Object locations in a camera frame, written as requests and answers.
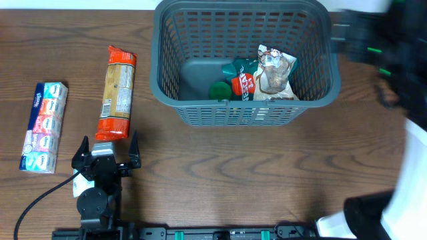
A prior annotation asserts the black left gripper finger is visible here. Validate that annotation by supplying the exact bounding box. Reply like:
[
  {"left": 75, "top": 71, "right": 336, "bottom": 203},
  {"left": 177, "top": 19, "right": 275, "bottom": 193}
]
[
  {"left": 128, "top": 131, "right": 141, "bottom": 169},
  {"left": 71, "top": 136, "right": 89, "bottom": 169}
]

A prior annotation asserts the Kleenex tissue multipack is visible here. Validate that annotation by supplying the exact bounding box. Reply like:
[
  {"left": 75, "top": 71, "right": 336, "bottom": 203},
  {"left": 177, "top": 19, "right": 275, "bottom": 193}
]
[{"left": 19, "top": 82, "right": 68, "bottom": 173}]

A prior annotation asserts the red spaghetti packet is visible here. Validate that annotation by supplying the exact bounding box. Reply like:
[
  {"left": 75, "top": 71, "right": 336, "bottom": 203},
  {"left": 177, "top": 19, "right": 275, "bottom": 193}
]
[{"left": 95, "top": 45, "right": 137, "bottom": 141}]

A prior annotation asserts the green lid jar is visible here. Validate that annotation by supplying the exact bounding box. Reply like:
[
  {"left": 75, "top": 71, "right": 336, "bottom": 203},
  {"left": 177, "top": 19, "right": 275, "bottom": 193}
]
[{"left": 208, "top": 81, "right": 232, "bottom": 101}]

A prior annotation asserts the brown white snack bag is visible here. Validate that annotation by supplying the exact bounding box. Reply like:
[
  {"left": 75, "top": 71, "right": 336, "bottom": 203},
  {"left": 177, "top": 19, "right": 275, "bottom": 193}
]
[{"left": 254, "top": 45, "right": 298, "bottom": 101}]

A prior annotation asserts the green Nescafe bag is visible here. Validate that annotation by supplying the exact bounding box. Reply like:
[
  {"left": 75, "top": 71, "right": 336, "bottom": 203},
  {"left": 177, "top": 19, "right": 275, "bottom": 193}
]
[{"left": 222, "top": 57, "right": 300, "bottom": 102}]

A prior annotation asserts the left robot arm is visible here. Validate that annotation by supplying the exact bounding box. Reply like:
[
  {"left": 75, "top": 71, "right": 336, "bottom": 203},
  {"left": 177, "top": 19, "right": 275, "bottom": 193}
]
[{"left": 71, "top": 137, "right": 134, "bottom": 238}]

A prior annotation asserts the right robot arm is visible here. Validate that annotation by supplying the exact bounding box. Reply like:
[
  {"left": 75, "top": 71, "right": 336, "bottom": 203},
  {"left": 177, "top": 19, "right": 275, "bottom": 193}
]
[{"left": 127, "top": 1, "right": 426, "bottom": 239}]

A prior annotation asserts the white teal small packet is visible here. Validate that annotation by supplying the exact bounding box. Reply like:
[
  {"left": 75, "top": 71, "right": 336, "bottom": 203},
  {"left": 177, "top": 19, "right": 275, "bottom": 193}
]
[{"left": 73, "top": 173, "right": 95, "bottom": 198}]

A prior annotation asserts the grey plastic basket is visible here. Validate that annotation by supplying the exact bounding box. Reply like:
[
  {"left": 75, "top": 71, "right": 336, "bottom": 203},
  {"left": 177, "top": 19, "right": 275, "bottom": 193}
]
[{"left": 149, "top": 1, "right": 341, "bottom": 126}]

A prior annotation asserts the black cable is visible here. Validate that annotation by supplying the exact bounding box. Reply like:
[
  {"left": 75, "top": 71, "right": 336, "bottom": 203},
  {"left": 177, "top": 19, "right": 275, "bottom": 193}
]
[{"left": 13, "top": 169, "right": 84, "bottom": 240}]

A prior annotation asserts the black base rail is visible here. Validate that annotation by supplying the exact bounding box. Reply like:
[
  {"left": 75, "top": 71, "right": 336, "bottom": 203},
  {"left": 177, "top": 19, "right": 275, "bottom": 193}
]
[{"left": 51, "top": 224, "right": 320, "bottom": 240}]

